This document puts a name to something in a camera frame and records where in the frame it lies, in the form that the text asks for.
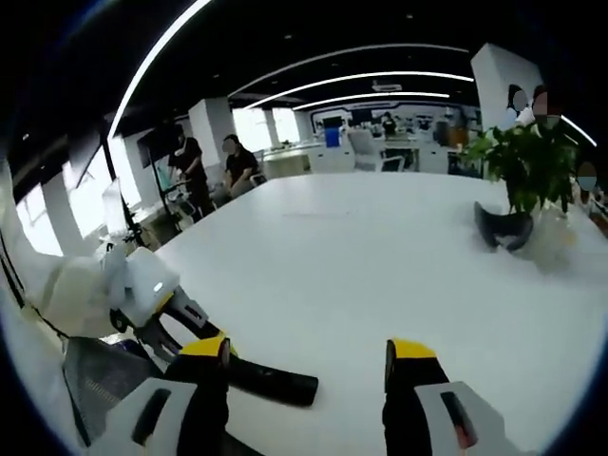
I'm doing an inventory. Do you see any clear glass vase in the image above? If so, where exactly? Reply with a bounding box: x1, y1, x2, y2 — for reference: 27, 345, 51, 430
521, 207, 581, 275

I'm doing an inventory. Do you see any dark curved headset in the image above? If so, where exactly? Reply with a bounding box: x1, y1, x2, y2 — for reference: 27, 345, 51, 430
473, 199, 537, 253

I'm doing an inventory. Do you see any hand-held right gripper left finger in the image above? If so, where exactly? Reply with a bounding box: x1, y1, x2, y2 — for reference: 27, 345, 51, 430
87, 337, 233, 456

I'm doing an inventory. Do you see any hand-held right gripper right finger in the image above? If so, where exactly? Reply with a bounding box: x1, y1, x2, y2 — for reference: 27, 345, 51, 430
382, 337, 523, 456

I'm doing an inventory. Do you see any grey mesh office chair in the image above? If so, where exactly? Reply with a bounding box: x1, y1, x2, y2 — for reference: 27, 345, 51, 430
63, 335, 167, 448

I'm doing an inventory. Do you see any black tripod stand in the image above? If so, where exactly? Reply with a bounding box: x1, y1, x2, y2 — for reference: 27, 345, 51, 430
101, 134, 149, 249

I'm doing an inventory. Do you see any blue lit wall display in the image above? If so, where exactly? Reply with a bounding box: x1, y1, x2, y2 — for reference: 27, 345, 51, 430
310, 104, 482, 140

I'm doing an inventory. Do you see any white standing panel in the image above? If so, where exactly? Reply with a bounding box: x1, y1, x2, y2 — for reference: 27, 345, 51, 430
101, 178, 128, 235

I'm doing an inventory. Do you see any white office counter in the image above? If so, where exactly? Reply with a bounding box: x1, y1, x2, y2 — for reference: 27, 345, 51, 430
262, 141, 455, 178

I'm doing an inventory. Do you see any white office chair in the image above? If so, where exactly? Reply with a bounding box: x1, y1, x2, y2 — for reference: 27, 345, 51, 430
348, 129, 406, 173

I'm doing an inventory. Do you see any green potted plant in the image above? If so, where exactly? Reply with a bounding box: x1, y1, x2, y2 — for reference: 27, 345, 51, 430
461, 122, 580, 216

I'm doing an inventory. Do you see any black remote control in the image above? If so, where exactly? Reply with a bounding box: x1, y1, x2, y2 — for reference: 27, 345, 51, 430
226, 354, 320, 409

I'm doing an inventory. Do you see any long ceiling light strip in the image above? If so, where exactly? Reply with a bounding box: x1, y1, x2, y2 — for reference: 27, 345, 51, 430
106, 0, 216, 140

